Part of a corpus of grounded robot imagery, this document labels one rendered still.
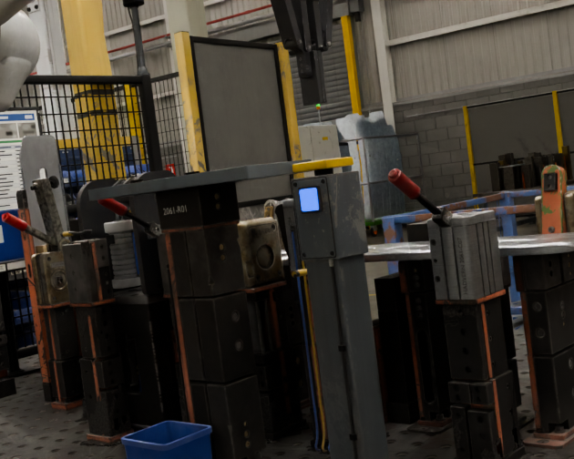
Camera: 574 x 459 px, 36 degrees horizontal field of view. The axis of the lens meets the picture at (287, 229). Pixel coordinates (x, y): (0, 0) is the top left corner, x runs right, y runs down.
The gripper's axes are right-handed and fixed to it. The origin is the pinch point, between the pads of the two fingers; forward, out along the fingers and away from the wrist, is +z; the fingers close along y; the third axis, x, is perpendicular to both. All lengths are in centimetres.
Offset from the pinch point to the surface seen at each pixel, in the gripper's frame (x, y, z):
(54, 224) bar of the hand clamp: 94, 18, 16
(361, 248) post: -3.6, 1.6, 23.4
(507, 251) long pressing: -12.8, 24.1, 27.5
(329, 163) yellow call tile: -3.1, -2.3, 11.7
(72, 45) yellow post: 160, 76, -39
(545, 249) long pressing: -18.7, 24.2, 27.5
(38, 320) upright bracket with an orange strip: 105, 17, 38
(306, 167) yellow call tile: 0.3, -3.0, 11.7
